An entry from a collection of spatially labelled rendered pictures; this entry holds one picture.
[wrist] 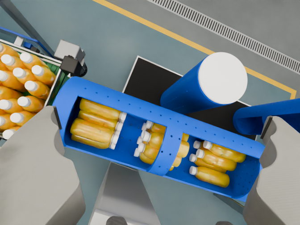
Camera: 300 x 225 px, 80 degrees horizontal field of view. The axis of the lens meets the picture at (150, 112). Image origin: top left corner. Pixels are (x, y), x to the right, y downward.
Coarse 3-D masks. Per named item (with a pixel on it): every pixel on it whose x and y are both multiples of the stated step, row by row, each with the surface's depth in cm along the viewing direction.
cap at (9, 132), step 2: (6, 130) 70; (8, 130) 71; (10, 130) 71; (12, 130) 72; (4, 132) 70; (6, 132) 70; (8, 132) 71; (10, 132) 71; (12, 132) 71; (14, 132) 72; (4, 134) 70; (6, 134) 70; (8, 134) 71; (10, 134) 71; (4, 136) 70; (6, 136) 70; (8, 136) 70; (10, 136) 71; (6, 138) 70; (8, 138) 70
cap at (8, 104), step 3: (0, 102) 71; (3, 102) 71; (6, 102) 71; (9, 102) 72; (0, 105) 71; (3, 105) 71; (6, 105) 71; (9, 105) 72; (3, 108) 71; (6, 108) 72
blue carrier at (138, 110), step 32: (64, 96) 62; (96, 96) 65; (128, 96) 72; (64, 128) 62; (128, 128) 91; (192, 128) 71; (128, 160) 81; (160, 160) 67; (256, 160) 81; (224, 192) 85
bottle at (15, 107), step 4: (8, 100) 73; (12, 100) 75; (16, 100) 76; (12, 104) 74; (16, 104) 75; (8, 108) 73; (12, 108) 74; (16, 108) 76; (20, 108) 78; (8, 112) 75; (12, 112) 76; (16, 112) 77
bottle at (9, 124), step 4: (0, 116) 72; (4, 116) 74; (8, 116) 75; (4, 120) 73; (8, 120) 74; (4, 124) 73; (8, 124) 74; (12, 124) 76; (16, 124) 79; (0, 128) 74; (4, 128) 74; (8, 128) 76
